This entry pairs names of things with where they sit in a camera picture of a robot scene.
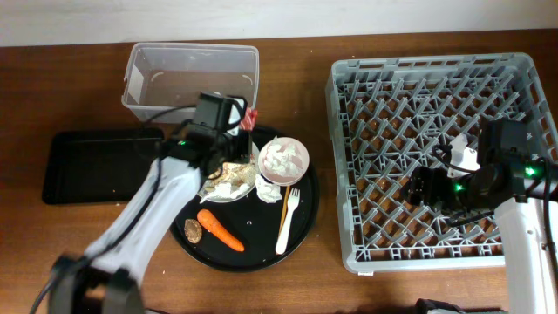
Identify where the pink bowl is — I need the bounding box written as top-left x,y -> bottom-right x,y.
258,136 -> 310,187

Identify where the orange carrot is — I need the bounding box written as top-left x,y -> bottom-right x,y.
197,209 -> 245,252

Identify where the wooden chopstick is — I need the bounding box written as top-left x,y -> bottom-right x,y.
279,186 -> 291,233

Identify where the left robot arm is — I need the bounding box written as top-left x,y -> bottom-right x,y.
47,124 -> 252,313

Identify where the round black tray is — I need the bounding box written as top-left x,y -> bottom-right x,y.
167,123 -> 321,274

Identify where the black rectangular tray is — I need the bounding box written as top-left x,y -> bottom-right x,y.
42,128 -> 164,205

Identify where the white plastic fork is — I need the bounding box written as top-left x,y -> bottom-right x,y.
276,188 -> 300,255

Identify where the peanut shells and rice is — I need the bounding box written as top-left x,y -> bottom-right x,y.
208,162 -> 255,184

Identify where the red snack wrapper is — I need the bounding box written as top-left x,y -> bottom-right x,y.
240,108 -> 258,132

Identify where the clear plastic bin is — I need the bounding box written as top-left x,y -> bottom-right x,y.
121,43 -> 260,124

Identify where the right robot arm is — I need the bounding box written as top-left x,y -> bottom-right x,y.
401,119 -> 557,313

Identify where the grey plate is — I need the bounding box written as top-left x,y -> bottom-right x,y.
198,143 -> 260,203

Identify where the grey dishwasher rack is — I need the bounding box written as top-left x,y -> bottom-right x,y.
325,52 -> 557,276

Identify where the tissue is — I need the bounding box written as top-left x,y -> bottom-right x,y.
198,183 -> 253,203
255,174 -> 282,203
262,138 -> 303,178

